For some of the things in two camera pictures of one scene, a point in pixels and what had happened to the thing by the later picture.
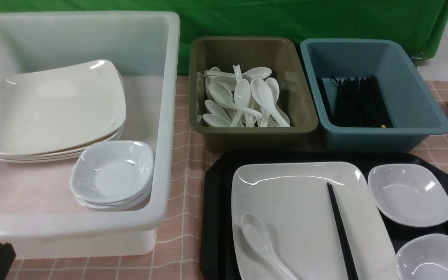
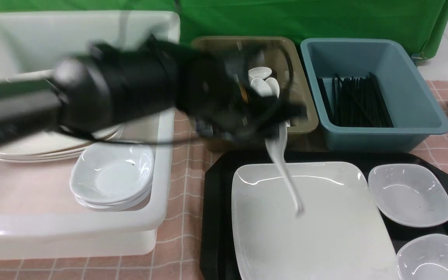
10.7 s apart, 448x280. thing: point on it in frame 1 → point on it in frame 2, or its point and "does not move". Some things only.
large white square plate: [292, 198] does not move
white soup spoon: [255, 233] → [277, 146]
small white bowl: [410, 194] does not move
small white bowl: [434, 256] does not move
